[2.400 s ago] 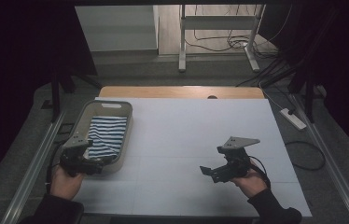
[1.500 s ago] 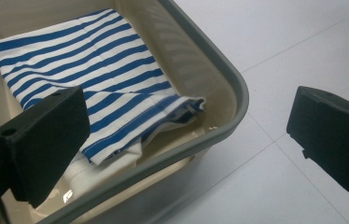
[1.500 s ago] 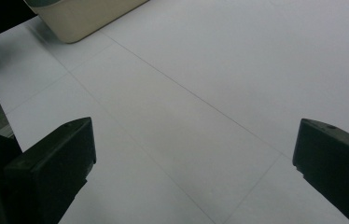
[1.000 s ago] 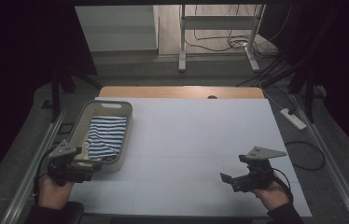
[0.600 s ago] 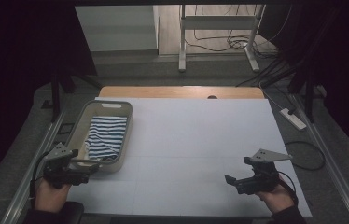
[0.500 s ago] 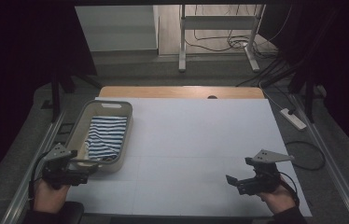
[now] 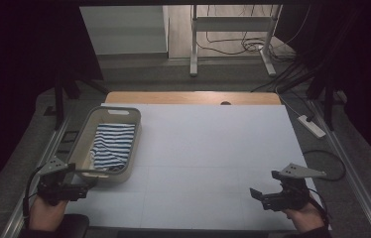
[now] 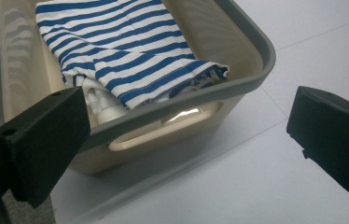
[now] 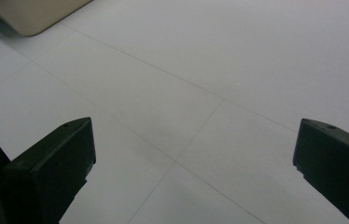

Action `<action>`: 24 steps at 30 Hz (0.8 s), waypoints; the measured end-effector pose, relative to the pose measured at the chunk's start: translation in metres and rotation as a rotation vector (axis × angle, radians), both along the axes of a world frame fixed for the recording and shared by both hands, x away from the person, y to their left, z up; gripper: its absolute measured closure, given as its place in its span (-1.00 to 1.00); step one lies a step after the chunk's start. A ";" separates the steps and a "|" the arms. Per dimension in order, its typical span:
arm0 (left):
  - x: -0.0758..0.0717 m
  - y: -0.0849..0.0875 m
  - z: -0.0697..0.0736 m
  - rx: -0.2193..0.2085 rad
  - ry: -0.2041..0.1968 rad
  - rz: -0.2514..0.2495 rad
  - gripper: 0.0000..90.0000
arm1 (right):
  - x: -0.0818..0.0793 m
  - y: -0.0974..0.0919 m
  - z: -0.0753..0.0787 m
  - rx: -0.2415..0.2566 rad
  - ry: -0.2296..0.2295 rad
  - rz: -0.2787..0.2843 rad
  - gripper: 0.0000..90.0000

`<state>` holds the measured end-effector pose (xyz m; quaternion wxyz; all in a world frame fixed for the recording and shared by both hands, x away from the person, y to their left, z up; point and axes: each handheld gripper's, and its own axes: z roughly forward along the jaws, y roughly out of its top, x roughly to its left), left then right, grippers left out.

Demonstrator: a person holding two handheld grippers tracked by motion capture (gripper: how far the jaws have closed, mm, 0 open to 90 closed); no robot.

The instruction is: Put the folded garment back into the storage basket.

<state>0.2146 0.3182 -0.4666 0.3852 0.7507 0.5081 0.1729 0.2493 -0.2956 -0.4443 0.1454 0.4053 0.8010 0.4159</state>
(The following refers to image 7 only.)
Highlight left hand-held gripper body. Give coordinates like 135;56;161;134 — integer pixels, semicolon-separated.
36;156;79;207

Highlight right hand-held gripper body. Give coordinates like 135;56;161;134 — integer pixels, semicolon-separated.
263;162;327;212

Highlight beige plastic basket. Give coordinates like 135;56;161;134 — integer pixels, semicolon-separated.
66;105;143;184

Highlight blue white striped garment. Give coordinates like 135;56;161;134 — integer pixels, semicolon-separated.
89;122;137;174

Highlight person's right hand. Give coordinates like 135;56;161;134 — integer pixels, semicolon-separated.
283;197;325;234

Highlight person's left hand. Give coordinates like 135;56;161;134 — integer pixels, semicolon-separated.
27;195;70;232

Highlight dark floor plate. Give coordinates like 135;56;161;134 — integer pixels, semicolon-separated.
60;130;80;145

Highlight white table cover sheet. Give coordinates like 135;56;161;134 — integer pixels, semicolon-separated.
64;102;333;232

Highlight white power strip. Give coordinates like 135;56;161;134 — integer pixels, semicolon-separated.
297;114;327;140

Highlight black metal stand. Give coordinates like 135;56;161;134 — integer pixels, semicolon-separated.
43;72;109;132
276;60;349;133

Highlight pale grey cabinet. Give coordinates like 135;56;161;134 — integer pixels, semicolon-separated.
78;5;170;57

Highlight right hand-held gripper black cable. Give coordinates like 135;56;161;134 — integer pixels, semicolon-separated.
307;187;332;230

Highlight hand-held gripper black cable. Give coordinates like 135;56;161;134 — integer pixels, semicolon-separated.
307;187;332;230
22;164;48;230

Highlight left hand-held gripper black cable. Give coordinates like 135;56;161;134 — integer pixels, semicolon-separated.
22;164;48;230

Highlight aluminium rail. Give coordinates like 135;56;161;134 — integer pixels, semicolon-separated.
308;98;371;238
0;116;72;238

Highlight black looped floor cable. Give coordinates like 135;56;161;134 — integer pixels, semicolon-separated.
302;149;347;182

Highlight white power strip cable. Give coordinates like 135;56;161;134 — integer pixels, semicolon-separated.
275;85;303;117

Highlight tangle of black floor cables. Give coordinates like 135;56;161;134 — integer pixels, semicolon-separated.
195;4;297;63

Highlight white metal desk frame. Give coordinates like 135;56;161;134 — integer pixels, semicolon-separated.
188;4;284;78

